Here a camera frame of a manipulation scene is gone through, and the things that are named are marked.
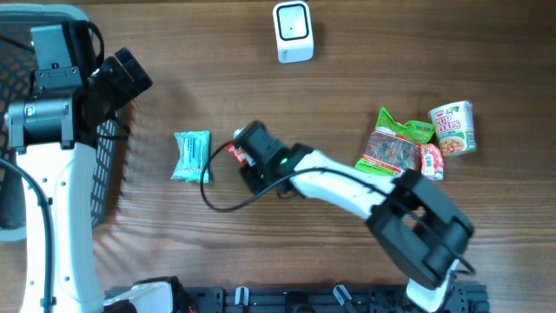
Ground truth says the grey plastic mesh basket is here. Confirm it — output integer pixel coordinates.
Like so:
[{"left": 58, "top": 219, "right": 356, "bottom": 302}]
[{"left": 1, "top": 3, "right": 116, "bottom": 242}]

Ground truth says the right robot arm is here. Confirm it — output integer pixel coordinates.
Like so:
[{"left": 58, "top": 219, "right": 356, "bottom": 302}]
[{"left": 232, "top": 121, "right": 474, "bottom": 312}]

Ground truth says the small red white packet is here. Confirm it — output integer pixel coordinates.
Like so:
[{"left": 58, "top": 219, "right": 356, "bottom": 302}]
[{"left": 421, "top": 143, "right": 444, "bottom": 181}]

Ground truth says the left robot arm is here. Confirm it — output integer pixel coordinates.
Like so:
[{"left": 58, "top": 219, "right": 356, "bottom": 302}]
[{"left": 5, "top": 20, "right": 175, "bottom": 312}]

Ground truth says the teal tissue pack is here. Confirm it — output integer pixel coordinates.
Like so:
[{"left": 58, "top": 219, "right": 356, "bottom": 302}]
[{"left": 171, "top": 130, "right": 210, "bottom": 183}]

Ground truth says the red chocolate bar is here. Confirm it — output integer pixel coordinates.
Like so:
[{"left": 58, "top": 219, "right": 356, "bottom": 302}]
[{"left": 226, "top": 143, "right": 248, "bottom": 166}]

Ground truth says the clear green snack bag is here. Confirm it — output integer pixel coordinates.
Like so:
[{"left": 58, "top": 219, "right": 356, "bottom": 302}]
[{"left": 354, "top": 129, "right": 420, "bottom": 176}]

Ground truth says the cup noodles cup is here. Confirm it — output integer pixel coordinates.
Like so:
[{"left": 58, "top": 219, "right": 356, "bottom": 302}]
[{"left": 427, "top": 101, "right": 477, "bottom": 157}]

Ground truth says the white barcode scanner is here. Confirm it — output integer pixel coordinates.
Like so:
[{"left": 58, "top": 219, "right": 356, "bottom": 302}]
[{"left": 273, "top": 1, "right": 314, "bottom": 63}]

